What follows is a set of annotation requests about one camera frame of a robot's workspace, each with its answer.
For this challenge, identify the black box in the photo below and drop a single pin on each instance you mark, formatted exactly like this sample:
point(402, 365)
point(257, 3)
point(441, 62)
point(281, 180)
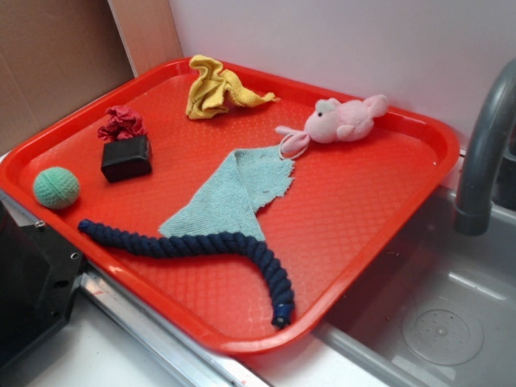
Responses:
point(127, 158)

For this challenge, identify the light blue towel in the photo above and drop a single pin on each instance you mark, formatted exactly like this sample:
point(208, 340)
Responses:
point(246, 181)

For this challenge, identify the red plastic tray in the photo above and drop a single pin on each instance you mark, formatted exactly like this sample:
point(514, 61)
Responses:
point(346, 202)

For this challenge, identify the pink plush toy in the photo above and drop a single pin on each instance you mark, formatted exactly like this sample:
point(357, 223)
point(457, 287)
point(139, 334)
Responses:
point(333, 121)

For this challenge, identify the yellow cloth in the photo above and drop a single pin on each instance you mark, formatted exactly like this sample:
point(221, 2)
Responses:
point(217, 88)

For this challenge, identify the crumpled red cloth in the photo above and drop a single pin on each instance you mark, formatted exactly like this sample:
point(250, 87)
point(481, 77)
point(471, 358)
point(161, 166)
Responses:
point(123, 123)

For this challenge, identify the green textured ball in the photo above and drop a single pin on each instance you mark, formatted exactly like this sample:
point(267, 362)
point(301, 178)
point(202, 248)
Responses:
point(56, 188)

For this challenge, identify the grey sink basin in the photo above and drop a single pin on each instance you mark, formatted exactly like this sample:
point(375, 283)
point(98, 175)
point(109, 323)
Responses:
point(434, 308)

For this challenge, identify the grey faucet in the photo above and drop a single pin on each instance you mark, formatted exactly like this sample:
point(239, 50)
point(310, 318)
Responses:
point(488, 172)

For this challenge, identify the black mounting bracket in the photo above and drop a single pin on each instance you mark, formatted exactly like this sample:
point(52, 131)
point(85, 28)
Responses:
point(40, 272)

